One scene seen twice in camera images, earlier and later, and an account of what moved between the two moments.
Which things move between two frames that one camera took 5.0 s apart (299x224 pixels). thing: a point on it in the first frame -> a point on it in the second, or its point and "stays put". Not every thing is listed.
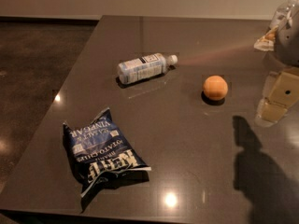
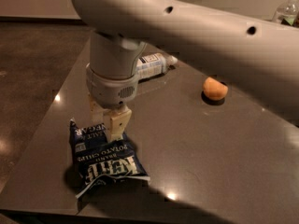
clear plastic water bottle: x=145 y=67 stays put
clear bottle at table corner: x=283 y=14 stays put
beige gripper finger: x=269 y=112 -> x=96 y=112
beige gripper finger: x=285 y=89 -> x=118 y=125
